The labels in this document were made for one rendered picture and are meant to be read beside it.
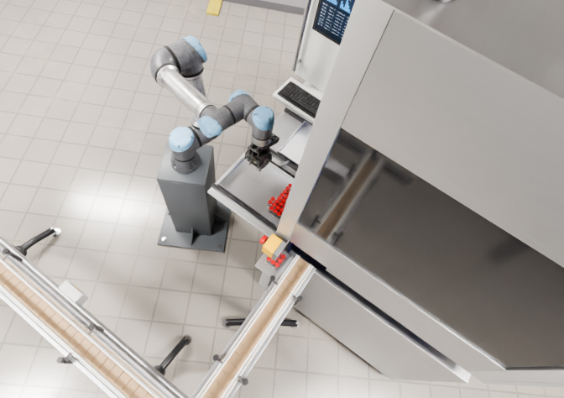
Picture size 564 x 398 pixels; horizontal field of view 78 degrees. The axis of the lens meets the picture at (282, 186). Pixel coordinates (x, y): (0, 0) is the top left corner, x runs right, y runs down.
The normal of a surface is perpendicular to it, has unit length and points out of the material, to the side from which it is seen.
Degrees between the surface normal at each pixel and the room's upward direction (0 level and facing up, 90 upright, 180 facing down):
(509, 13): 0
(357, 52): 90
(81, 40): 0
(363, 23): 90
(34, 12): 0
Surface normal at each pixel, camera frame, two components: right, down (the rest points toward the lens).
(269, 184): 0.14, -0.47
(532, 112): -0.57, 0.69
